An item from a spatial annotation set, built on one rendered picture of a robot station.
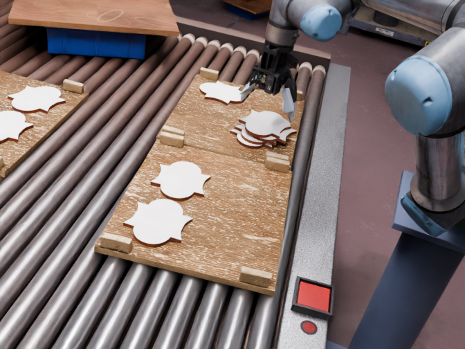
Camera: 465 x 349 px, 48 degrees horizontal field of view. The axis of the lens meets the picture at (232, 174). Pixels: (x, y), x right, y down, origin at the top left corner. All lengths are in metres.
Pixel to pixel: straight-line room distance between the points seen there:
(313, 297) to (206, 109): 0.69
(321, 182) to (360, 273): 1.23
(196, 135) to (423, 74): 0.70
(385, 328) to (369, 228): 1.17
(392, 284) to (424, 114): 0.84
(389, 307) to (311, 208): 0.51
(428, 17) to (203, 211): 0.58
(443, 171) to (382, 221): 1.84
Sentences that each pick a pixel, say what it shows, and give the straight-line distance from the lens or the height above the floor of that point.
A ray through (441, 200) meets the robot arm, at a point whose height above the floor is 1.06.
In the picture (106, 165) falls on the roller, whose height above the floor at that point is 0.92.
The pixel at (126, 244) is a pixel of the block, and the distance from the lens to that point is 1.01.
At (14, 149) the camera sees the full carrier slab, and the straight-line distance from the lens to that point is 1.29.
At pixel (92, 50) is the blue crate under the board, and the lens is 1.77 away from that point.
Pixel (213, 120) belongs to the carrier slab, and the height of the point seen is 0.94.
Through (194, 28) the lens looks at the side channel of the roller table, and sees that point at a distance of 2.05.
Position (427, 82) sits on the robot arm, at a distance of 0.84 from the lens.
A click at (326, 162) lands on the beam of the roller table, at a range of 1.43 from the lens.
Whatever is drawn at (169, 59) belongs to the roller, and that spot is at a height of 0.92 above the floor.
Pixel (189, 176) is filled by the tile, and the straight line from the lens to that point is 1.21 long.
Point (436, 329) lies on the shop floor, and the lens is 2.47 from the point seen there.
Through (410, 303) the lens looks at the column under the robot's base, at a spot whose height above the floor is 0.59.
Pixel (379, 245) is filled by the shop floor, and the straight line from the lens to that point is 2.73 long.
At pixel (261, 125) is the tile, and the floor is 0.97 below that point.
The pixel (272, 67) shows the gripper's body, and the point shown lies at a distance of 1.30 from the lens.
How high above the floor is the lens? 1.65
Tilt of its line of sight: 35 degrees down
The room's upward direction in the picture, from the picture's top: 11 degrees clockwise
